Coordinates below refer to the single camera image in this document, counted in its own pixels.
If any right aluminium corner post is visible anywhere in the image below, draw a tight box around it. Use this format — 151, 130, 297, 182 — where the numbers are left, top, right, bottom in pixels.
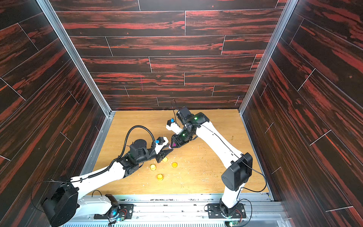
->
238, 0, 298, 119

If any yellow paint jar left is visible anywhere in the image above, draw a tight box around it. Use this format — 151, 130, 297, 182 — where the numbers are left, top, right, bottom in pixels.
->
150, 164, 157, 171

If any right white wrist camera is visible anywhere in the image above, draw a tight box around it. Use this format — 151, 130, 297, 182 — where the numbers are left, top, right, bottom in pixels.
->
166, 119, 182, 135

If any yellow paint jar front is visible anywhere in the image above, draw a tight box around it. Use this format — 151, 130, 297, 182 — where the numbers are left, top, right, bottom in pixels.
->
157, 174, 164, 181

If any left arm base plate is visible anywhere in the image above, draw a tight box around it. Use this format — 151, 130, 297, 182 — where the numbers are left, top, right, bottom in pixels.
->
94, 204, 135, 221

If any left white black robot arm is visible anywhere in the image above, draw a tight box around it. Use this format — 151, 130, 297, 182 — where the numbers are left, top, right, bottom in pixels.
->
41, 137, 174, 227

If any aluminium corner post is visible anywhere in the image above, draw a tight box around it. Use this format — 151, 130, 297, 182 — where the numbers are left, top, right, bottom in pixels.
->
36, 0, 114, 117
238, 0, 298, 119

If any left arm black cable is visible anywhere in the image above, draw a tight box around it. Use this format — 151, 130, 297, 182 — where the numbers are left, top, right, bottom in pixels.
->
109, 125, 156, 171

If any yellow paint jar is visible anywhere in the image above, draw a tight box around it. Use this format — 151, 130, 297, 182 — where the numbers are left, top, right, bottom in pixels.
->
157, 174, 164, 181
150, 164, 157, 171

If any left aluminium corner post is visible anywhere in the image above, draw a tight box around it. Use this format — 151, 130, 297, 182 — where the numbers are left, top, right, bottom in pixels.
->
36, 0, 114, 117

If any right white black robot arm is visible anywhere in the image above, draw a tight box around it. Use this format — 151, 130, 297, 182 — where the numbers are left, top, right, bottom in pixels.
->
166, 107, 253, 217

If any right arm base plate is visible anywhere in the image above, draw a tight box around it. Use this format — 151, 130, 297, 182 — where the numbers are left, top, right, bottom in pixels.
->
204, 203, 247, 219

